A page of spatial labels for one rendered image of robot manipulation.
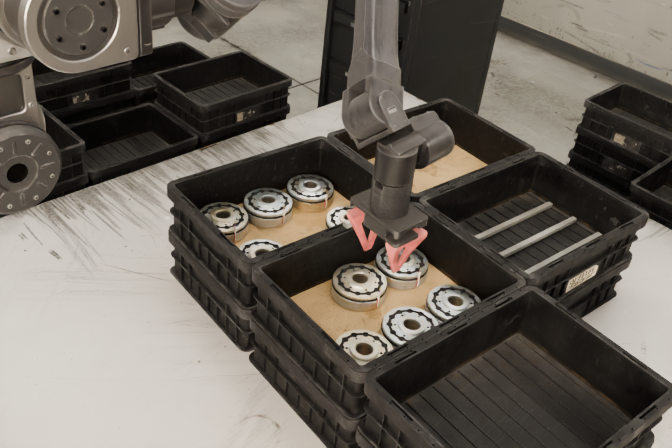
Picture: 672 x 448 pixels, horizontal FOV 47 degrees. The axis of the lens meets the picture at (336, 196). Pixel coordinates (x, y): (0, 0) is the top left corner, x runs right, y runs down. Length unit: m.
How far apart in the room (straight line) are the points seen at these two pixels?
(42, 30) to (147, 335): 0.81
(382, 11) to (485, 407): 0.65
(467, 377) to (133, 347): 0.62
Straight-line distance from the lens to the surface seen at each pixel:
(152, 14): 0.92
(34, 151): 1.20
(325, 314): 1.39
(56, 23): 0.86
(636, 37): 4.76
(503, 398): 1.33
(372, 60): 1.05
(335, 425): 1.31
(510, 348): 1.42
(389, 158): 1.03
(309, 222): 1.61
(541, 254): 1.66
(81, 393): 1.45
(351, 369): 1.17
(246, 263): 1.33
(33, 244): 1.79
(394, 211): 1.08
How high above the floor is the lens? 1.77
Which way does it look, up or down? 34 degrees down
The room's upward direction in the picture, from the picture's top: 7 degrees clockwise
